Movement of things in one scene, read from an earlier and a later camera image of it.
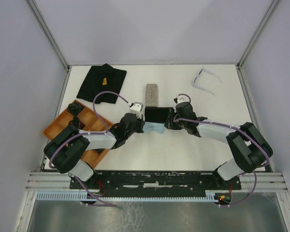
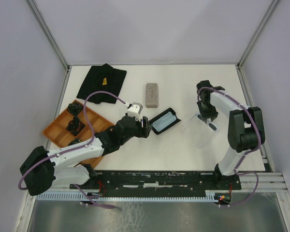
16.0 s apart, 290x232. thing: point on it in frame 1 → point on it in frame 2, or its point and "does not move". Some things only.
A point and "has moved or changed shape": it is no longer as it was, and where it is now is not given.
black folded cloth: x=100 y=79 does not move
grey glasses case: x=151 y=95 does not move
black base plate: x=155 y=183 does not move
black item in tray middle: x=77 y=123 does not move
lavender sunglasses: x=201 y=88 has moved or changed shape
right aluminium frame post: x=273 y=4 does not move
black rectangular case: x=156 y=114 has moved or changed shape
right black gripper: x=169 y=123 → x=213 y=114
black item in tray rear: x=75 y=108 does not move
